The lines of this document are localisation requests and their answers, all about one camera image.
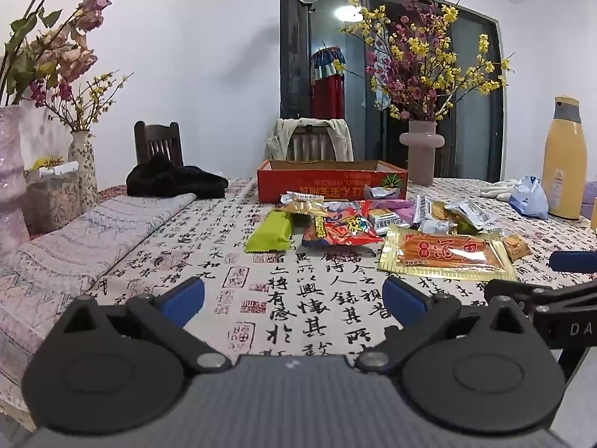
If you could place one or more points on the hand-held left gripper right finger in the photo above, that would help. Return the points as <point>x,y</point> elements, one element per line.
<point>402,298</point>

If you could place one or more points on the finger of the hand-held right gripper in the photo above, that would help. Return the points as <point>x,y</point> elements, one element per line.
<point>538,294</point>
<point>576,261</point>

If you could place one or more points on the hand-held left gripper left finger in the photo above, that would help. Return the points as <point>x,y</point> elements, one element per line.
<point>184,298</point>

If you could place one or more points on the large gold snack packet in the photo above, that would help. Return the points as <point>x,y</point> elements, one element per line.
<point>447,252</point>

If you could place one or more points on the red cardboard box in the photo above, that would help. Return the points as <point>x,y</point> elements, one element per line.
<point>322,189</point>

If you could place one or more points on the small orange snack packet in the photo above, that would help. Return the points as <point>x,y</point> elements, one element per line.
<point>517,247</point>

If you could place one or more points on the blue white plastic bag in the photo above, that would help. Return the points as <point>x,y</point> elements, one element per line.
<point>529,198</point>

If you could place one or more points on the red snack packet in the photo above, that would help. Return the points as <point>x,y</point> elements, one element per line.
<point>347,228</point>

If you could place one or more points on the yellow bottle grey cap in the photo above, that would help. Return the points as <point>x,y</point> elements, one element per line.
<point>564,168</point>

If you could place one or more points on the white glove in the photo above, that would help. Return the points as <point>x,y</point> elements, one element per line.
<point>496,189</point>

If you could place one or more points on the silver green snack packet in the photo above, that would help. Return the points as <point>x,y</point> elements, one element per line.
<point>382,192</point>

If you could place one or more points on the grey patterned folded cloth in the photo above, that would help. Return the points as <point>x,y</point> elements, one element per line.
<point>84,252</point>

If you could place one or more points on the black cloth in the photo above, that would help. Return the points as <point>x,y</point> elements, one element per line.
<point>177,179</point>

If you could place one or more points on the red patterned cloth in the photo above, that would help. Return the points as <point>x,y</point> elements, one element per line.
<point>112,192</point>

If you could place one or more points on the mauve collared vase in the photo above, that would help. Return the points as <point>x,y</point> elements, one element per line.
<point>421,158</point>

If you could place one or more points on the dark wooden chair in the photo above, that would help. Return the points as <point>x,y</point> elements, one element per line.
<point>156,142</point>

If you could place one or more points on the floral ceramic small vase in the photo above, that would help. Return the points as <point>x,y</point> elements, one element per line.
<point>84,168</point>

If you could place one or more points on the chair with beige jacket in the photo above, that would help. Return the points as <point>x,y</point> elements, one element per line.
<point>343,142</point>

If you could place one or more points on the wooden slatted chair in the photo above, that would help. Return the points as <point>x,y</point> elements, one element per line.
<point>310,147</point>

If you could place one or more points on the white plastic gadget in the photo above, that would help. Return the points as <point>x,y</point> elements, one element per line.
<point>58,170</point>

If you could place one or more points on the dark-framed glass door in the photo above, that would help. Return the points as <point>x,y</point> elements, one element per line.
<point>471,102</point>

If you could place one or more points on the yellow flower sprig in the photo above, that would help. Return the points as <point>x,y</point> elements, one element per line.
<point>44,162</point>

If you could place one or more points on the pink textured tall vase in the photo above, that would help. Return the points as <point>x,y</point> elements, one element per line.
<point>9,186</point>

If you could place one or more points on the thin yellow blossom sprigs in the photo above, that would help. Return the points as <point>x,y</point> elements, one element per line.
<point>91,95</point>

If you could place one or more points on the red blue hanging garment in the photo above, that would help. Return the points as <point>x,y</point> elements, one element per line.
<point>329,84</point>

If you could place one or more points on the dried pink rose bouquet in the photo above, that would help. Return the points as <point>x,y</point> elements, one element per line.
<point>70,56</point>

